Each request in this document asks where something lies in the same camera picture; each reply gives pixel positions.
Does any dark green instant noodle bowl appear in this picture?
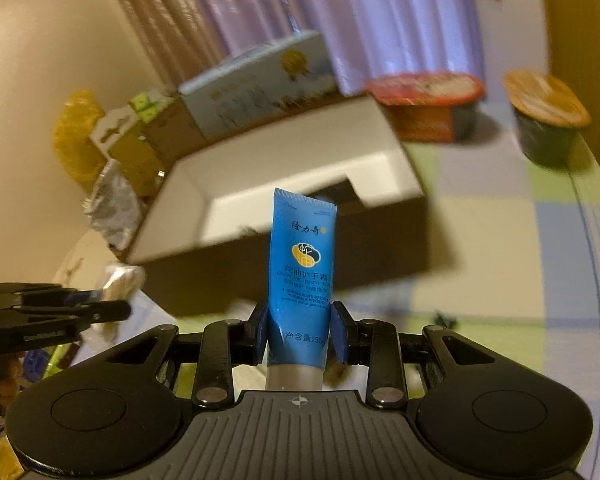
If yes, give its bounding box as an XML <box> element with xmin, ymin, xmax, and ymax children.
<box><xmin>502</xmin><ymin>70</ymin><xmax>592</xmax><ymax>169</ymax></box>

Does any blue milk carton box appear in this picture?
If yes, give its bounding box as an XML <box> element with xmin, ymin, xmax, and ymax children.
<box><xmin>177</xmin><ymin>30</ymin><xmax>342</xmax><ymax>144</ymax></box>

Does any blue hand cream tube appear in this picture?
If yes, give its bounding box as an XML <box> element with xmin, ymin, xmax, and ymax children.
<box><xmin>265</xmin><ymin>187</ymin><xmax>340</xmax><ymax>392</ymax></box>

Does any purple sheer curtain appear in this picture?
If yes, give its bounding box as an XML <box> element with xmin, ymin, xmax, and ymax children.
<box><xmin>180</xmin><ymin>0</ymin><xmax>481</xmax><ymax>97</ymax></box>

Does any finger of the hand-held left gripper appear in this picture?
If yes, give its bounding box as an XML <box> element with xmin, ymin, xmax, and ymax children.
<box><xmin>0</xmin><ymin>300</ymin><xmax>132</xmax><ymax>330</ymax></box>
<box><xmin>0</xmin><ymin>282</ymin><xmax>106</xmax><ymax>309</ymax></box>

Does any desktop with checked tablecloth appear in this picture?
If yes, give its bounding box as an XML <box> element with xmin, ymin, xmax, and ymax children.
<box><xmin>50</xmin><ymin>95</ymin><xmax>600</xmax><ymax>411</ymax></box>

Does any yellow plastic bag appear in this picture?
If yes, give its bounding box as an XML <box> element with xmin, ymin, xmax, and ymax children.
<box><xmin>52</xmin><ymin>90</ymin><xmax>107</xmax><ymax>184</ymax></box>

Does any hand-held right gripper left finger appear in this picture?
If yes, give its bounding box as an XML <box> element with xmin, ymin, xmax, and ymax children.
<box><xmin>100</xmin><ymin>302</ymin><xmax>272</xmax><ymax>409</ymax></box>

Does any brown cardboard storage box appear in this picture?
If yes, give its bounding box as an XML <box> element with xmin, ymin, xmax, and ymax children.
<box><xmin>127</xmin><ymin>95</ymin><xmax>461</xmax><ymax>319</ymax></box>

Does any stack of green tissue packs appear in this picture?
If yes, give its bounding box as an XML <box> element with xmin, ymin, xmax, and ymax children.
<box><xmin>130</xmin><ymin>87</ymin><xmax>177</xmax><ymax>122</ymax></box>

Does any brown patterned curtain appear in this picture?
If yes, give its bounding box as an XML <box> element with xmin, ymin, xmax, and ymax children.
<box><xmin>102</xmin><ymin>0</ymin><xmax>221</xmax><ymax>91</ymax></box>

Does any brown wooden wardrobe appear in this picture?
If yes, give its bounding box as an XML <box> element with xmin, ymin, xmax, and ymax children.
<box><xmin>545</xmin><ymin>0</ymin><xmax>600</xmax><ymax>176</ymax></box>

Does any person's left hand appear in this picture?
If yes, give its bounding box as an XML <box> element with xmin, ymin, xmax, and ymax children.
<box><xmin>0</xmin><ymin>356</ymin><xmax>28</xmax><ymax>399</ymax></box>

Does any bag of cotton swabs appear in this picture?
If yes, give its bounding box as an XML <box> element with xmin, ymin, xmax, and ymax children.
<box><xmin>102</xmin><ymin>262</ymin><xmax>149</xmax><ymax>304</ymax></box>

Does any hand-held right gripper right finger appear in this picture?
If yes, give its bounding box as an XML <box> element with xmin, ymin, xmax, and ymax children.
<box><xmin>330</xmin><ymin>300</ymin><xmax>502</xmax><ymax>410</ymax></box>

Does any red instant noodle bowl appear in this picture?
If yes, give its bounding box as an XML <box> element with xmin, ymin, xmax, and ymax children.
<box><xmin>365</xmin><ymin>72</ymin><xmax>486</xmax><ymax>144</ymax></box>

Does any cardboard box with white flap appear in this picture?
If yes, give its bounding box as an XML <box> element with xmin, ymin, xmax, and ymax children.
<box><xmin>90</xmin><ymin>110</ymin><xmax>172</xmax><ymax>197</ymax></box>

